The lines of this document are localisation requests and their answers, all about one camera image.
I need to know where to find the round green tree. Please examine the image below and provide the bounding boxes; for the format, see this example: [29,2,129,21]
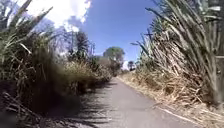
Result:
[102,46,126,73]

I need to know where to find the small dark tree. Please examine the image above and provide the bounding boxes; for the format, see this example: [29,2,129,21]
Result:
[127,60,137,72]

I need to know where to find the dark tall tree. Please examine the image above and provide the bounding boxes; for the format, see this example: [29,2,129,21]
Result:
[68,30,96,63]

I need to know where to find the grey asphalt path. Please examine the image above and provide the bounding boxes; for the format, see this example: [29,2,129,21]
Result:
[49,76,205,128]

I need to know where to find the tall flax plants with dry leaves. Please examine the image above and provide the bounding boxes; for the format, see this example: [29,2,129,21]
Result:
[130,0,224,108]

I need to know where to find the tall green flax bushes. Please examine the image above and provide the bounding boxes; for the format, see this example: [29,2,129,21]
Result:
[0,0,114,128]

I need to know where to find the dry grass verge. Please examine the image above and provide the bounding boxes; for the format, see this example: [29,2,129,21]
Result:
[117,71,224,128]

